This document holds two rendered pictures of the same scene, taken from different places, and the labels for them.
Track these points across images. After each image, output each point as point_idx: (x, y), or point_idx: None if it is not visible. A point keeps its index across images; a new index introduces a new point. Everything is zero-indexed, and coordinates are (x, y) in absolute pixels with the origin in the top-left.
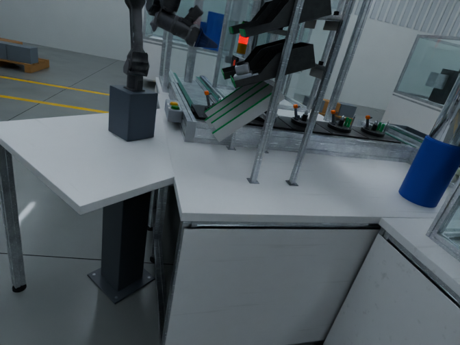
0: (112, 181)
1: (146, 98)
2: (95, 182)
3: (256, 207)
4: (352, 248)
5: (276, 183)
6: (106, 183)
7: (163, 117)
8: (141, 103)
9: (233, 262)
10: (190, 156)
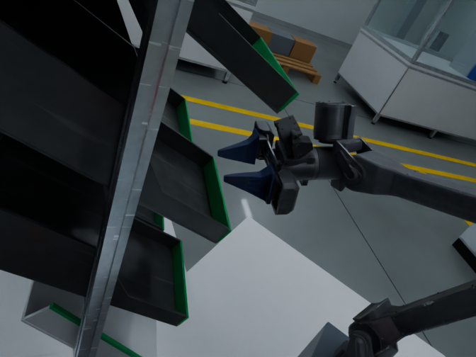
0: (245, 251)
1: (309, 354)
2: (258, 247)
3: None
4: None
5: (6, 282)
6: (248, 247)
7: None
8: (310, 350)
9: None
10: (171, 346)
